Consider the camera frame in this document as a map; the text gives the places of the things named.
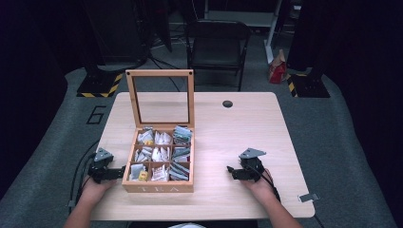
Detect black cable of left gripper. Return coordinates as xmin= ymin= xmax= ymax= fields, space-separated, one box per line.
xmin=67 ymin=140 xmax=100 ymax=203

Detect black floor cables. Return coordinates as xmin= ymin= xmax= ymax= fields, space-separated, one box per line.
xmin=146 ymin=32 xmax=191 ymax=93

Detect person's right hand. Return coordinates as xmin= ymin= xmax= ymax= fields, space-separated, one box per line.
xmin=241 ymin=168 xmax=278 ymax=200

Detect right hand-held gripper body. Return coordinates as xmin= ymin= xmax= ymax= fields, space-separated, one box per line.
xmin=238 ymin=147 xmax=267 ymax=183

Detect person's white clothing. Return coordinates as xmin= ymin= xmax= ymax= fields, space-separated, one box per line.
xmin=166 ymin=222 xmax=207 ymax=228

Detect black stand with striped base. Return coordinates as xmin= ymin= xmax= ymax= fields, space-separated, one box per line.
xmin=285 ymin=0 xmax=335 ymax=99
xmin=76 ymin=0 xmax=125 ymax=99

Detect red paper bag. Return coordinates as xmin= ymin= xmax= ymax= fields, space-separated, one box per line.
xmin=268 ymin=48 xmax=288 ymax=85

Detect black folding chair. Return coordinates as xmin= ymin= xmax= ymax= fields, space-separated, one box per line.
xmin=184 ymin=19 xmax=254 ymax=92

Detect wooden tea box with lid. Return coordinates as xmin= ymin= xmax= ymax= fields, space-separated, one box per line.
xmin=122 ymin=68 xmax=195 ymax=194

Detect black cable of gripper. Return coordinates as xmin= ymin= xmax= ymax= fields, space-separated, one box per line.
xmin=250 ymin=162 xmax=326 ymax=228
xmin=67 ymin=140 xmax=100 ymax=203

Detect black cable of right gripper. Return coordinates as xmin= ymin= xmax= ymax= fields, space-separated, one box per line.
xmin=250 ymin=162 xmax=326 ymax=228

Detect person's left hand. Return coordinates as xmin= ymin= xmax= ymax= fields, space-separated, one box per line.
xmin=81 ymin=176 xmax=118 ymax=205

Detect pile of tea bags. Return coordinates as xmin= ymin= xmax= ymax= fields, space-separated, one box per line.
xmin=129 ymin=125 xmax=193 ymax=182

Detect white table frame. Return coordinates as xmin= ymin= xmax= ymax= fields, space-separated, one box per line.
xmin=203 ymin=0 xmax=284 ymax=65

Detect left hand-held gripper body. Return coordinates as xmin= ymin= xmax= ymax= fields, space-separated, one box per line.
xmin=87 ymin=146 xmax=116 ymax=184

